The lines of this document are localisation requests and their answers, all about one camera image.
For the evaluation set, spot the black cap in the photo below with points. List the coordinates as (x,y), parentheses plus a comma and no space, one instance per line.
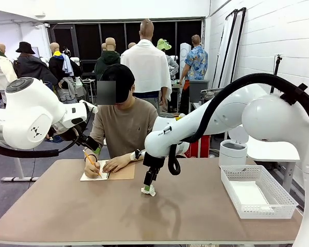
(118,74)

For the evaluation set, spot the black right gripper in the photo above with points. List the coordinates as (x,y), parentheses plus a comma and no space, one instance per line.
(152,176)

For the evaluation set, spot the white panel black frame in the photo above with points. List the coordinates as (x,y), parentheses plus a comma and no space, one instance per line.
(226,46)
(240,38)

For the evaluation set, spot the white side table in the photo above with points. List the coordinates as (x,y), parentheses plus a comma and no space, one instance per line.
(273,154)

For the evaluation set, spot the white stand with foot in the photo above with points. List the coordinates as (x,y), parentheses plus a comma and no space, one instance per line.
(19,178)

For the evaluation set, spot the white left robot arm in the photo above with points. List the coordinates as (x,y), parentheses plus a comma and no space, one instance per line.
(28,115)

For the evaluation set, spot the white perforated plastic basket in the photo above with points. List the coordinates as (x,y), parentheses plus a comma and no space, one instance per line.
(267,213)

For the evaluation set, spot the mannequin with black hat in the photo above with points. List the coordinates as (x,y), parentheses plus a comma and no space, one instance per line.
(31,67)

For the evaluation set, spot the glass jar dark liquid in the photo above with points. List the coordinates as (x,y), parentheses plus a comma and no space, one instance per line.
(209,97)

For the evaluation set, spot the mannequin in dark hoodie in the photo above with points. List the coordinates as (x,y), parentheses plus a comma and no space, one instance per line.
(106,57)

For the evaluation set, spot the spiral notebook brown cover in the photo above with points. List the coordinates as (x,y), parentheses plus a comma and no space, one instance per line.
(126,172)

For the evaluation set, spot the red cardboard box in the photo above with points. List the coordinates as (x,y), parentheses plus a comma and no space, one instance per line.
(204,146)

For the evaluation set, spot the person torso in sweater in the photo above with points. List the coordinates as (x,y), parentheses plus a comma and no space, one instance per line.
(126,126)

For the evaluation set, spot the mannequin in cream jacket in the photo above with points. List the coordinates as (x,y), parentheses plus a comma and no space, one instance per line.
(1,69)

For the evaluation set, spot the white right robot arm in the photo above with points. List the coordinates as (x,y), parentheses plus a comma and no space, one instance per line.
(221,115)

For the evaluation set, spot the mannequin with green hat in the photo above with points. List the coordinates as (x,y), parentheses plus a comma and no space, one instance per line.
(164,45)

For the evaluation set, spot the person right forearm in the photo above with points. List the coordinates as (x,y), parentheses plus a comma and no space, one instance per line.
(90,155)

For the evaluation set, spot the white tower appliance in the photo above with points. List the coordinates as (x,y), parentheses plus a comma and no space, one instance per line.
(184,54)

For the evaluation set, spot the white round trash bin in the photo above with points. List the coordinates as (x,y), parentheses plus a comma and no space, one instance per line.
(231,154)

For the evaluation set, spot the black tripod stand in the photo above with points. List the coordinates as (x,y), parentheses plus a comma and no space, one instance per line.
(278,67)

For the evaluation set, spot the yellow green box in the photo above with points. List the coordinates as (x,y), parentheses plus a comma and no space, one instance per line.
(179,117)

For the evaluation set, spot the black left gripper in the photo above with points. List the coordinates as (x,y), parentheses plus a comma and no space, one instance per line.
(88,142)

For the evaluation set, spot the person left hand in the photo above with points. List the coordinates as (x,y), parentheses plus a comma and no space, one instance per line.
(118,162)

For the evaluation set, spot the grey metal pot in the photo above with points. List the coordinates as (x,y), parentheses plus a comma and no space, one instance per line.
(220,91)

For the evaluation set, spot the small white folding table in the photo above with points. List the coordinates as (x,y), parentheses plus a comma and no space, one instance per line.
(88,81)

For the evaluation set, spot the person head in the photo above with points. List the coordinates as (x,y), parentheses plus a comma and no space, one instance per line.
(128,99)

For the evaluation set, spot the mannequin with yellow collar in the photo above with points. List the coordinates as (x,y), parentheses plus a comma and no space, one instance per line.
(58,67)

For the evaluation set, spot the tall mannequin white towel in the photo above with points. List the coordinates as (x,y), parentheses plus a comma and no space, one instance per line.
(146,64)

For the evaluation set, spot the grey storage bin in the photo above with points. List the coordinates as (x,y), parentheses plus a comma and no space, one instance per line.
(198,90)

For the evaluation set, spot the black framed window wall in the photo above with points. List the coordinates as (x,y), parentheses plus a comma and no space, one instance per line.
(87,38)

